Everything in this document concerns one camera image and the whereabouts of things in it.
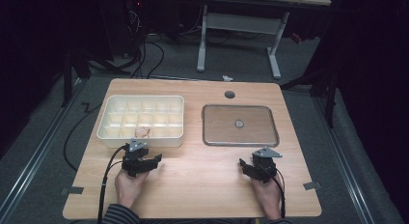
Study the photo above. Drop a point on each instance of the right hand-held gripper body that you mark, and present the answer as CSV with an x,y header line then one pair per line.
x,y
265,169

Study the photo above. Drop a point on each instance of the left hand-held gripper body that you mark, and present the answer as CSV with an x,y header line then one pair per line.
x,y
133,162

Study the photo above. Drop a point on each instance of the pink cloth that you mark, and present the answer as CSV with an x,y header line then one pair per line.
x,y
142,132

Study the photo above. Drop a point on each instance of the white compartment organizer box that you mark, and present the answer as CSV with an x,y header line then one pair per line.
x,y
141,114

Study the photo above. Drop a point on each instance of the person's left hand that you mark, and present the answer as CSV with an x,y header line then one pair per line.
x,y
130,188

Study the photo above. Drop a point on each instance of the person's right hand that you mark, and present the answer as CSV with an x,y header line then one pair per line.
x,y
267,198

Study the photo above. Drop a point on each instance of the small round disc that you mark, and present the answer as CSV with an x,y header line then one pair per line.
x,y
239,123

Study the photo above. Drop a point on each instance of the grey tape strip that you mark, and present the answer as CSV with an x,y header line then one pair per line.
x,y
73,190
312,185

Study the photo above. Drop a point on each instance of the white paper scrap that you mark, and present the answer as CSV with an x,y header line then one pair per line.
x,y
227,78

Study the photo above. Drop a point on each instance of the black stand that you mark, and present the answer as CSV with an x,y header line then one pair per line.
x,y
72,72
321,85

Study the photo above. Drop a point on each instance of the red object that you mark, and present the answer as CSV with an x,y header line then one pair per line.
x,y
296,38

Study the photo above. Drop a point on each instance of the background desk with white legs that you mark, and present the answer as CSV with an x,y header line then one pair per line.
x,y
241,22

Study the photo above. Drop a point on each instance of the metal floor rail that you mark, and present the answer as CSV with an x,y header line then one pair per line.
x,y
344,166
35,159

